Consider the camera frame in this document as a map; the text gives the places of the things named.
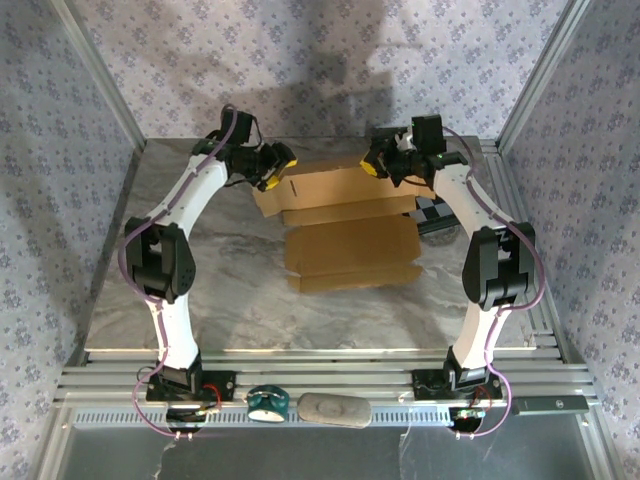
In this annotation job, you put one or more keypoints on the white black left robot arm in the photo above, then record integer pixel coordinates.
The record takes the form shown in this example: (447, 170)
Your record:
(175, 210)

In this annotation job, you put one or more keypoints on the aluminium side rail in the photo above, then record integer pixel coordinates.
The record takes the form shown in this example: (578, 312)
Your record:
(547, 345)

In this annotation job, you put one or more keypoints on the right circuit board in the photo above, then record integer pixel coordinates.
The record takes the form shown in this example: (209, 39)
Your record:
(467, 414)

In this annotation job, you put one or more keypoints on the left circuit board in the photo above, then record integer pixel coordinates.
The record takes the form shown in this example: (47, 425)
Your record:
(187, 415)

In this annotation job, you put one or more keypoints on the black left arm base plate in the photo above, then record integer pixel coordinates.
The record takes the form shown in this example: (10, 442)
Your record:
(220, 385)

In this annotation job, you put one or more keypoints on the aluminium left post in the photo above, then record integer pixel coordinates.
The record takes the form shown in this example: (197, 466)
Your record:
(102, 75)

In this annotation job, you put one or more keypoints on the grey oval pad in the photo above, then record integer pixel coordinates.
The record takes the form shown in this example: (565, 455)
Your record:
(332, 410)

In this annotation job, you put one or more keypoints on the circuit board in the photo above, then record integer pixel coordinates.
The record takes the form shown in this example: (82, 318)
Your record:
(467, 414)
(187, 415)

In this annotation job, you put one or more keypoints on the black flat bar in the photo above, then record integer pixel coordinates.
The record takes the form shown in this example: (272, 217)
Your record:
(550, 405)

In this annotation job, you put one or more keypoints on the aluminium post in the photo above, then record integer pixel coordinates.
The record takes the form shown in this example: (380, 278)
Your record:
(566, 30)
(102, 75)

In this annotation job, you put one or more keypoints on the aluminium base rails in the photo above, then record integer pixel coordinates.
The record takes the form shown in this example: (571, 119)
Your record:
(325, 370)

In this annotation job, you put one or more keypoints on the aluminium right post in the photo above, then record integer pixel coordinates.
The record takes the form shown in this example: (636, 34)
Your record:
(566, 30)

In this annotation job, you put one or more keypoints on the teal alarm clock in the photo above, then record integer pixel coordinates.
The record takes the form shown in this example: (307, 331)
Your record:
(265, 402)

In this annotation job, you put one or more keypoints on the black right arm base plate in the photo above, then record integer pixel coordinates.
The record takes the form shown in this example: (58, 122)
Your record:
(425, 385)

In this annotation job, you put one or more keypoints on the black grey chessboard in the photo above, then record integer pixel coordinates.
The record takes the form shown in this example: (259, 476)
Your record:
(432, 212)

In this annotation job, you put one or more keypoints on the brown cardboard box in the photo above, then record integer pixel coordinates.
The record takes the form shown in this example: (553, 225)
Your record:
(350, 245)

